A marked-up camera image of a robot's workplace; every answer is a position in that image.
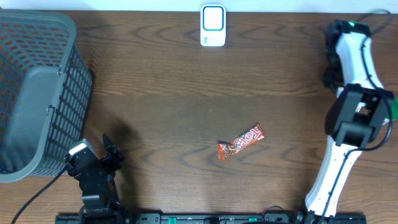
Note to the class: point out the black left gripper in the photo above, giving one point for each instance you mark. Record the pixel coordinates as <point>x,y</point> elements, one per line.
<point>112,160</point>

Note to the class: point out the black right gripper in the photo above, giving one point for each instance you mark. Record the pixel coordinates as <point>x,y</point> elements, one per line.
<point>328,77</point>

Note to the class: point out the green lid seasoning jar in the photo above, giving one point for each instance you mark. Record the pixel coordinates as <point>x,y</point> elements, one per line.
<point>394,111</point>

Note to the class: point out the red chocolate bar wrapper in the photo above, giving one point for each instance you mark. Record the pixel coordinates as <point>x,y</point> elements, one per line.
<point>248,138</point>

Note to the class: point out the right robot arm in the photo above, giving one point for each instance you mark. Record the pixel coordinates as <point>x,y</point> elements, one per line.
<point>361,118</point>

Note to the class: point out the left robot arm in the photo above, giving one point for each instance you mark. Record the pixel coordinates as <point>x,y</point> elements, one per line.
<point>101,203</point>

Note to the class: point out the white barcode scanner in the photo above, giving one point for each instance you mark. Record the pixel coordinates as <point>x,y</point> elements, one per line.
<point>212,25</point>

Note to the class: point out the grey plastic shopping basket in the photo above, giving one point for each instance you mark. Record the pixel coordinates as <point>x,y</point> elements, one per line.
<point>45,92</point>

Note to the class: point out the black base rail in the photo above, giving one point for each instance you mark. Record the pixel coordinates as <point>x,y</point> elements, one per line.
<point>156,218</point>

